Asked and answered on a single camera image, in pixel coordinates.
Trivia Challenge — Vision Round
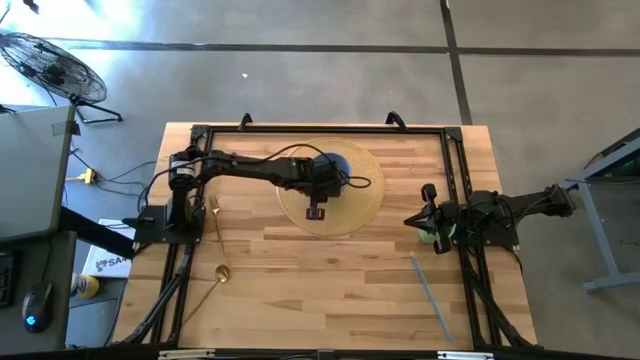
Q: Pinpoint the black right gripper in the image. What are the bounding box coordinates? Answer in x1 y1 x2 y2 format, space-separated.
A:
403 183 459 255

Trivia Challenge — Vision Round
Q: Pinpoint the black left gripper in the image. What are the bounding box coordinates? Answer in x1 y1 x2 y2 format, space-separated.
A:
298 155 347 222

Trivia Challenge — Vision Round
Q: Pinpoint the green cup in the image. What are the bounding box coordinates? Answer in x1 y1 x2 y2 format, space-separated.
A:
418 223 457 246

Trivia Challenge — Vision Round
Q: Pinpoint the blue straw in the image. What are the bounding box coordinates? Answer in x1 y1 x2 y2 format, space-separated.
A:
408 252 455 345

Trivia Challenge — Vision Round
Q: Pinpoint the gold fork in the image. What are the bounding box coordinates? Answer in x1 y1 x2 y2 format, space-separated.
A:
208 194 227 259

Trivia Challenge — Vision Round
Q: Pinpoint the gold spoon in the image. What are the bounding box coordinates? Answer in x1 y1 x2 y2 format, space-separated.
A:
180 263 232 326

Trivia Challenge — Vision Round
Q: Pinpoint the round woven gold placemat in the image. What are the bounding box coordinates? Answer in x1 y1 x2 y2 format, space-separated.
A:
275 136 387 237

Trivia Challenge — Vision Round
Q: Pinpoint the blue bowl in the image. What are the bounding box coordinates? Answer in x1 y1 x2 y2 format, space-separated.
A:
313 152 352 181

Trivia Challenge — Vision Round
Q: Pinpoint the grey metal table stand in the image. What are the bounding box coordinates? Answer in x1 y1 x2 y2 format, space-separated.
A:
559 128 640 295

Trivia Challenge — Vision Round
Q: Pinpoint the white printed cardboard box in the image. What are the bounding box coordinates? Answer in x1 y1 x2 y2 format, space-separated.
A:
81 218 135 280

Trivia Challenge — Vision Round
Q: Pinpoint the black desk leg bar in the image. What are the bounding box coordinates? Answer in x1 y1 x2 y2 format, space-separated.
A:
59 205 137 260

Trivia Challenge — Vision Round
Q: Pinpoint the dark grey desk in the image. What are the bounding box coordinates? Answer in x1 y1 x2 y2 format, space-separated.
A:
0 230 77 354

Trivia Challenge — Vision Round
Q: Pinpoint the light grey desk top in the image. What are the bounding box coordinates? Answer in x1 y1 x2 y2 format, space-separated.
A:
0 103 77 244

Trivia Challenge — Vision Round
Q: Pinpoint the black computer mouse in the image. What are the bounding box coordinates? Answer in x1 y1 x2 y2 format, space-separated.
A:
20 280 55 335

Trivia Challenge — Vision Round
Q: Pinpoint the black floor fan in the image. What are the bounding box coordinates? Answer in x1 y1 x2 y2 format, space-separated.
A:
0 32 124 125

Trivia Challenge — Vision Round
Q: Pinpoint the black keyboard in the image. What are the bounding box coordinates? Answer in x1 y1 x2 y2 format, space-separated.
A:
0 249 16 309

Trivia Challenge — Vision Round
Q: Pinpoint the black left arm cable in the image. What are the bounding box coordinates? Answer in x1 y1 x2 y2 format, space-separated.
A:
259 143 374 190

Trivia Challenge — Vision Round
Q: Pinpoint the black aluminium table frame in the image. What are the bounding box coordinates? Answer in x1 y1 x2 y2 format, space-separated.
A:
112 110 539 351

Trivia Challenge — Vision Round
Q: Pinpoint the silver frame bracket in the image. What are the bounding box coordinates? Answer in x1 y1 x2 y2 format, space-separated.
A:
158 349 216 360
437 350 495 360

